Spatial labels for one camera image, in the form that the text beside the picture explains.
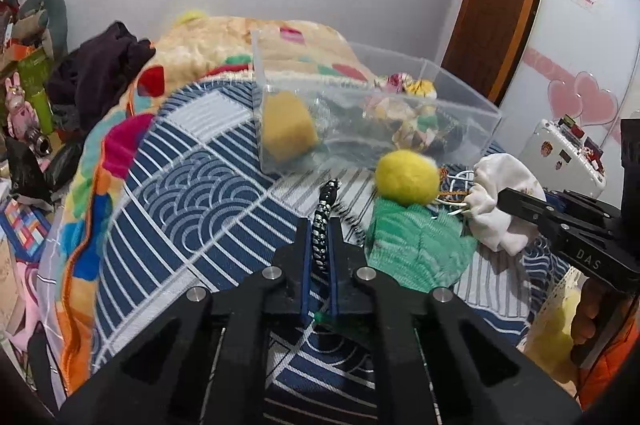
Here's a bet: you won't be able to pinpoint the yellow sponge block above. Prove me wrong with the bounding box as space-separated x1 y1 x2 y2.
263 91 320 163

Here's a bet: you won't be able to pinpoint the green knitted cloth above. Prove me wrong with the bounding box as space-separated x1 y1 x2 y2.
363 198 478 293

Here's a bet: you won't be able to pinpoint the person's right hand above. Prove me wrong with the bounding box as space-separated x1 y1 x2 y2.
570 277 608 368

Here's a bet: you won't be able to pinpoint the black plastic bag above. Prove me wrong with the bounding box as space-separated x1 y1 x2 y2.
4 136 85 206

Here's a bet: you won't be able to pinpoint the white drawstring pouch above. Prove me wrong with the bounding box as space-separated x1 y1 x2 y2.
462 154 547 254

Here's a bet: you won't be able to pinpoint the yellow felt pompom ball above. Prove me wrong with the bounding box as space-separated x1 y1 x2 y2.
375 150 442 207

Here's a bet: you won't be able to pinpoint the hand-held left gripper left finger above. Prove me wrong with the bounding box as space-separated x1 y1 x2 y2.
57 217 311 425

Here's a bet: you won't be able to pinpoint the brown wooden door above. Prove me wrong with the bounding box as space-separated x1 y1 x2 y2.
440 0 551 103

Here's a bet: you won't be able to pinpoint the yellow cloth with lace trim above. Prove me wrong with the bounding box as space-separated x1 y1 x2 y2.
517 266 583 383

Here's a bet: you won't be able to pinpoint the pink heart wall stickers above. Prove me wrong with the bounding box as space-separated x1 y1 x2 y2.
525 48 621 141

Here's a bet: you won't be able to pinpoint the person's right forearm orange sleeve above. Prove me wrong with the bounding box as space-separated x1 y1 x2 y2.
577 292 640 412

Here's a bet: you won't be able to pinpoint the clear plastic box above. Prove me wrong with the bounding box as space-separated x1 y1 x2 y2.
250 29 503 176

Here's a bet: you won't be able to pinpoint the blue white patterned bedspread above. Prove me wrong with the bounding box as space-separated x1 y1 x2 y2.
89 75 576 425

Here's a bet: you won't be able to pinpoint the pink rabbit plush toy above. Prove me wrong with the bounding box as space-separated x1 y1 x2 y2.
4 71 38 141

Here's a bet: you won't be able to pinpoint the colourful patchwork cloth toy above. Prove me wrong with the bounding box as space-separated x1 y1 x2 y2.
364 72 453 151

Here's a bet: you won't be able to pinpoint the black and white braided cord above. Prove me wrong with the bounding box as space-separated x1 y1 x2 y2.
311 178 342 277

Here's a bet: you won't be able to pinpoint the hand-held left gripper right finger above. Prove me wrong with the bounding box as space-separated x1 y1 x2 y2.
328 222 583 425

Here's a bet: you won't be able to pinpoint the white suitcase with stickers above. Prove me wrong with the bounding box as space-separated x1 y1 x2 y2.
518 118 608 200

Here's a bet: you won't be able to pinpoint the white and orange cord bundle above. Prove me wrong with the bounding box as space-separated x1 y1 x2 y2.
435 169 476 218

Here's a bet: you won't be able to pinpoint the green bottle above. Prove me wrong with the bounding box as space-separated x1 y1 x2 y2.
17 55 55 138

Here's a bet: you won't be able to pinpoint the grey plush toy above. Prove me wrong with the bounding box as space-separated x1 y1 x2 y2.
17 0 68 56

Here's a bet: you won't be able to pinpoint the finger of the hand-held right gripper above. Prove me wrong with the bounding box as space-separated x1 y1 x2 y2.
497 188 623 293
542 190 622 228

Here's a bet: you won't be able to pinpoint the colourful fleece blanket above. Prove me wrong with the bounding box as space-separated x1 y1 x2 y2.
59 10 386 393

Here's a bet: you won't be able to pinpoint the dark purple clothes pile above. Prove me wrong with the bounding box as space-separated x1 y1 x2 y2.
46 21 157 132

